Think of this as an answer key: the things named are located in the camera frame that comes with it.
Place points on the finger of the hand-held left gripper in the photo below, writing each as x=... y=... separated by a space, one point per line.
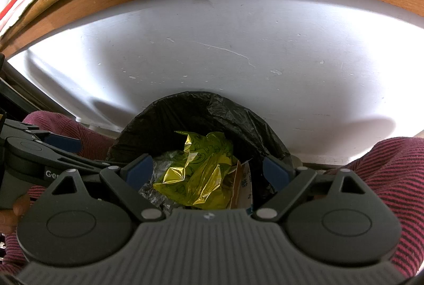
x=66 y=161
x=64 y=143

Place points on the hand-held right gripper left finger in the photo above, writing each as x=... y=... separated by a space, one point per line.
x=139 y=169

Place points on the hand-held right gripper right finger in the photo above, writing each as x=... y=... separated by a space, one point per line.
x=275 y=172

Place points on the white blue printed packet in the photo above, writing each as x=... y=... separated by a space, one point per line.
x=246 y=185

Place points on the clear plastic bag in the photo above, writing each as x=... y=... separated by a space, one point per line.
x=155 y=195

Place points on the yellow foil bag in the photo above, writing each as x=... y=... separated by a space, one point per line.
x=198 y=179

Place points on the black lined trash bin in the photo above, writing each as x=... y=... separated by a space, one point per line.
x=212 y=112

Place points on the person's left hand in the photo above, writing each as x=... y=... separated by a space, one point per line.
x=13 y=217

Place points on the maroon striped pants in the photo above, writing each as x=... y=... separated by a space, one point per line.
x=397 y=172

